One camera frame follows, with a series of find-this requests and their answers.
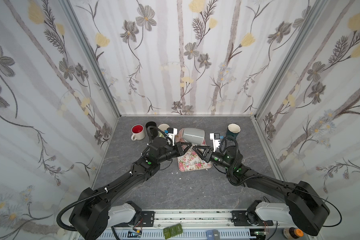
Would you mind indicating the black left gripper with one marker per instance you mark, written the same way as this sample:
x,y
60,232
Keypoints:
x,y
176,149

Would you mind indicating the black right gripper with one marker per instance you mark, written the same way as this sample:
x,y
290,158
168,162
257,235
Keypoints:
x,y
208,154

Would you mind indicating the grey mug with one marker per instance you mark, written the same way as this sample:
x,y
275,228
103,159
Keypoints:
x,y
192,135

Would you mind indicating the light green mug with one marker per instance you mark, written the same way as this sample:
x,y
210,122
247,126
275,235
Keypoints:
x,y
163,127

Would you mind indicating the black mug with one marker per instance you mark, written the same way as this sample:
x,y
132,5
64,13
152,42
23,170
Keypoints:
x,y
152,128

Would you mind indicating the dark green mug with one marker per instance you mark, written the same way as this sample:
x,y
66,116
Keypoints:
x,y
233,130

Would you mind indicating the white mug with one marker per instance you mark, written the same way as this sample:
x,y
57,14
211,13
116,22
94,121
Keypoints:
x,y
138,133

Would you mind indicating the pink mug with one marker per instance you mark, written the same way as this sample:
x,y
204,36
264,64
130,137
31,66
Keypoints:
x,y
179,138

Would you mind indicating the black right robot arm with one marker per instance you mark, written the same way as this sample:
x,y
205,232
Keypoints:
x,y
307,209

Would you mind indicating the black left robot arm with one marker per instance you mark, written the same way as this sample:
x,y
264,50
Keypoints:
x,y
90,214

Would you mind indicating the floral serving tray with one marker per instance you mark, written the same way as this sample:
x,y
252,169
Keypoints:
x,y
190,161

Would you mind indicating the green circuit board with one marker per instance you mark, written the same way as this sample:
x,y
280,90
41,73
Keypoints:
x,y
172,231

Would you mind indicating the blue grey connector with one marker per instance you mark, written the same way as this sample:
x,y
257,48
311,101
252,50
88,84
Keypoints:
x,y
213,235

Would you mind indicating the orange emergency stop button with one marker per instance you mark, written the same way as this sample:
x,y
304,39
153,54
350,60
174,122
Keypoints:
x,y
292,233

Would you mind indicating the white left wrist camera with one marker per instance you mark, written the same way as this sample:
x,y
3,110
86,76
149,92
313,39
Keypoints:
x,y
171,133

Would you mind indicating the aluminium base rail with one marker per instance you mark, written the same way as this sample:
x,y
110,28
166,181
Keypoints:
x,y
261,223

